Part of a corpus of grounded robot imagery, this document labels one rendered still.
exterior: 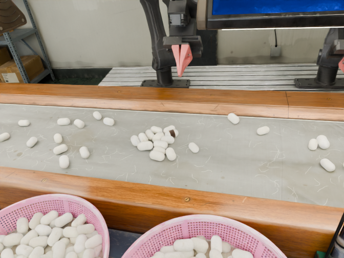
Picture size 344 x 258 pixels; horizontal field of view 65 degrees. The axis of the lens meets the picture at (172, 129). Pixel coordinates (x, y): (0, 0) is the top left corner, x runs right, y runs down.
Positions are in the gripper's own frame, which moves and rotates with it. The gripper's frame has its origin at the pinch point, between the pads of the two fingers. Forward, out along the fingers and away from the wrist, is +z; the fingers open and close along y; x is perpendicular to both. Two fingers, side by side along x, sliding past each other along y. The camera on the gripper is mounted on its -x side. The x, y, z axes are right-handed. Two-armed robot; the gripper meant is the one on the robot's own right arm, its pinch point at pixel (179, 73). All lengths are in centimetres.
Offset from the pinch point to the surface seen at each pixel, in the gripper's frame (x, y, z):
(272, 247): -18.8, 22.0, 37.6
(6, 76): 131, -204, -62
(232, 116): 5.0, 14.2, 10.0
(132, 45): 157, -92, -109
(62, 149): -6.4, -25.8, 23.9
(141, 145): -4.5, -6.1, 21.2
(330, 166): -4.7, 34.3, 22.6
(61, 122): 0.6, -33.0, 15.2
